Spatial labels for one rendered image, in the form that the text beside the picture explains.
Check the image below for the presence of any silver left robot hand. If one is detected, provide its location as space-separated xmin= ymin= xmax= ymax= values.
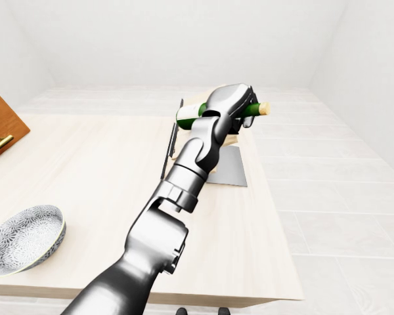
xmin=204 ymin=83 xmax=259 ymax=129

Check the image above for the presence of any green wine bottle with cork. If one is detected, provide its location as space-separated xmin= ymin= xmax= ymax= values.
xmin=175 ymin=101 xmax=271 ymax=131

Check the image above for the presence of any wood and metal wine rack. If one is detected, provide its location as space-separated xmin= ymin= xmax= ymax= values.
xmin=159 ymin=87 xmax=249 ymax=188

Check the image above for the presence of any wooden cabinet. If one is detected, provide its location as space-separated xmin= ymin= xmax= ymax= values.
xmin=0 ymin=81 xmax=32 ymax=165

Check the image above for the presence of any grey patterned bowl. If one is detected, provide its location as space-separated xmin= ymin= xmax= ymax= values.
xmin=0 ymin=204 xmax=68 ymax=278

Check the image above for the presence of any brass drawer handle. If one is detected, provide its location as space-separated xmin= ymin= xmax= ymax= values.
xmin=0 ymin=134 xmax=14 ymax=158

